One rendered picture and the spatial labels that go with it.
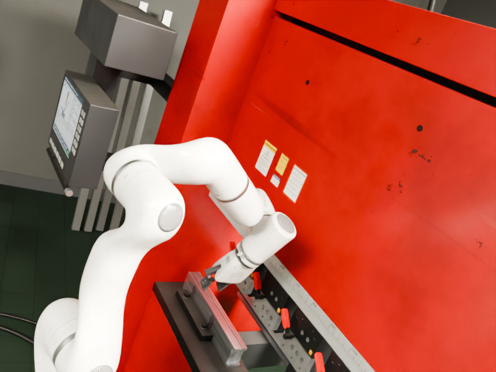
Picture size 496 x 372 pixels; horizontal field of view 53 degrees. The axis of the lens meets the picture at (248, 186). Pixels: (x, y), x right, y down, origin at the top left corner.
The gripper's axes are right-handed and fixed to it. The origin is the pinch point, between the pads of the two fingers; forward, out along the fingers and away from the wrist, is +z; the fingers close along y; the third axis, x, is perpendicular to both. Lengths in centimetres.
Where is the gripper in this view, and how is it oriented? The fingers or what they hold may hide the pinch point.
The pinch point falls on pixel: (213, 283)
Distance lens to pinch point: 149.5
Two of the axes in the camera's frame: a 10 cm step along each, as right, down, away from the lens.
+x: -3.0, -7.8, 5.5
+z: -6.3, 5.9, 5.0
